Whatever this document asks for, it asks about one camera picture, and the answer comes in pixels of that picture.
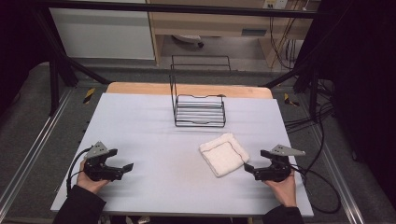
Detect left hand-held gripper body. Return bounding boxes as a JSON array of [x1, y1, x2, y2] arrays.
[[82, 140, 124, 183]]

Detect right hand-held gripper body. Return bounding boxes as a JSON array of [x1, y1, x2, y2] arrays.
[[253, 144, 306, 183]]

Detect white towel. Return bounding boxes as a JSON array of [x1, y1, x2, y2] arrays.
[[198, 133, 251, 178]]

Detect person's left hand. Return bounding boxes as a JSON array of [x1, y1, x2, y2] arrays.
[[76, 159, 110, 195]]

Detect person's right hand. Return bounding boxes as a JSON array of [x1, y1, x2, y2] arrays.
[[263, 169, 299, 208]]

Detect light grey table mat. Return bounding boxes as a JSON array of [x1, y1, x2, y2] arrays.
[[49, 92, 315, 218]]

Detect black metal stand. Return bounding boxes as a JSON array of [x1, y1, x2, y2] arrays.
[[31, 8, 110, 117], [262, 55, 322, 123]]

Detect white cabinet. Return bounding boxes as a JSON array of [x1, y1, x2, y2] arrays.
[[49, 7, 156, 61]]

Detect black curtain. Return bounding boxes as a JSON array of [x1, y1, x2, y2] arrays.
[[298, 0, 396, 201], [0, 0, 54, 117]]

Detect white object under desk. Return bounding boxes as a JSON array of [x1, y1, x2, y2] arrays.
[[172, 34, 205, 49]]

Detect wooden desk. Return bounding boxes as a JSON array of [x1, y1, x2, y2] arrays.
[[146, 0, 321, 68]]

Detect white power strip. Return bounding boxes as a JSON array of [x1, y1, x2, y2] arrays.
[[262, 0, 289, 10]]

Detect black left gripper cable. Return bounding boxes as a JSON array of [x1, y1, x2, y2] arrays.
[[65, 146, 94, 197]]

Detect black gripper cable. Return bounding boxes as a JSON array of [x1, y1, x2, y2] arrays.
[[289, 164, 342, 215], [65, 146, 94, 197]]

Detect black floor cables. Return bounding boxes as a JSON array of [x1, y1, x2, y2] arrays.
[[284, 102, 336, 133]]

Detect aluminium floor rail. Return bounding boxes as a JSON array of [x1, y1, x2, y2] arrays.
[[311, 124, 366, 224], [0, 88, 75, 216]]

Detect black wire rack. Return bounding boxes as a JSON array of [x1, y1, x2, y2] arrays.
[[169, 54, 232, 129]]

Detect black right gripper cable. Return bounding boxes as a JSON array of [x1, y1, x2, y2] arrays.
[[289, 164, 342, 215]]

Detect hanging cables under desk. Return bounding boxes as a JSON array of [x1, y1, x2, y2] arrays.
[[269, 15, 301, 71]]

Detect black horizontal frame bar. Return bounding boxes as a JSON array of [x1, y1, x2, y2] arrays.
[[31, 1, 319, 20]]

